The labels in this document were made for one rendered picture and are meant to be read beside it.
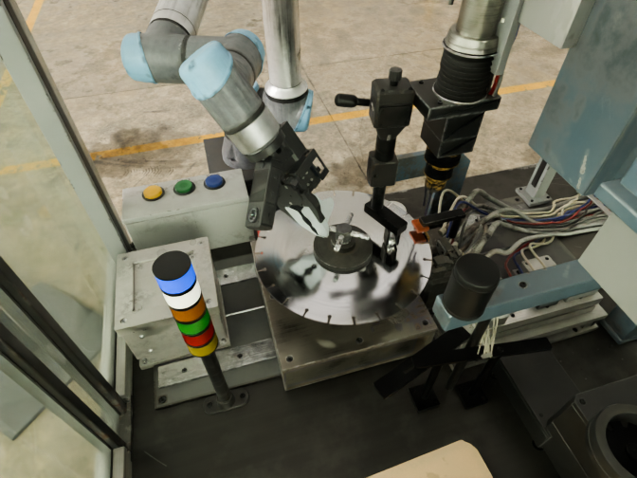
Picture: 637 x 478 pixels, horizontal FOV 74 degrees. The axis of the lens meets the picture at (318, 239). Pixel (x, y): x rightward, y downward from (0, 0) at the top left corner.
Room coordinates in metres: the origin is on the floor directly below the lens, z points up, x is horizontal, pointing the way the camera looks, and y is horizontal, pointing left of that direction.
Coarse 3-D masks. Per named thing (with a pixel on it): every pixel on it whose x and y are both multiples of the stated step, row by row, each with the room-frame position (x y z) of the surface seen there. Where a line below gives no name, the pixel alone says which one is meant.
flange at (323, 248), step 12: (324, 240) 0.54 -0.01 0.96; (336, 240) 0.52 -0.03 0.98; (360, 240) 0.54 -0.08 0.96; (324, 252) 0.51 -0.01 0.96; (336, 252) 0.51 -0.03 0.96; (348, 252) 0.51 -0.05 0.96; (360, 252) 0.51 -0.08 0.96; (372, 252) 0.51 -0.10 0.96; (324, 264) 0.48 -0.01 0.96; (336, 264) 0.48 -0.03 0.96; (348, 264) 0.48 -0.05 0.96; (360, 264) 0.48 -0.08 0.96
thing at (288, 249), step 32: (320, 192) 0.69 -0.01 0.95; (352, 192) 0.69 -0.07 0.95; (288, 224) 0.59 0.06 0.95; (352, 224) 0.59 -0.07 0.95; (256, 256) 0.51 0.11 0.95; (288, 256) 0.51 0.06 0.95; (384, 256) 0.51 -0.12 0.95; (416, 256) 0.51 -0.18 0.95; (288, 288) 0.43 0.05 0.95; (320, 288) 0.43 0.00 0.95; (352, 288) 0.43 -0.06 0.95; (384, 288) 0.43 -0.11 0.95; (416, 288) 0.43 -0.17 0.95; (320, 320) 0.37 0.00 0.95; (352, 320) 0.37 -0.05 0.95
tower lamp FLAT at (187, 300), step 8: (192, 288) 0.31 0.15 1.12; (200, 288) 0.33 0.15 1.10; (168, 296) 0.30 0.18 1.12; (176, 296) 0.30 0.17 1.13; (184, 296) 0.30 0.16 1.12; (192, 296) 0.31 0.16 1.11; (200, 296) 0.32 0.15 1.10; (168, 304) 0.30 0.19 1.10; (176, 304) 0.30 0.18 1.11; (184, 304) 0.30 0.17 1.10; (192, 304) 0.30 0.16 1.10
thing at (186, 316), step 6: (204, 300) 0.33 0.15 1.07; (192, 306) 0.30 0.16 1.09; (198, 306) 0.31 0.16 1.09; (204, 306) 0.32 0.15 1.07; (174, 312) 0.30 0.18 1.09; (180, 312) 0.30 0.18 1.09; (186, 312) 0.30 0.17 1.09; (192, 312) 0.30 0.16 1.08; (198, 312) 0.30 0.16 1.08; (204, 312) 0.31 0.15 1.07; (174, 318) 0.30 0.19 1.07; (180, 318) 0.30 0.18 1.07; (186, 318) 0.30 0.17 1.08; (192, 318) 0.30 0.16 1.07; (198, 318) 0.30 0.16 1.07
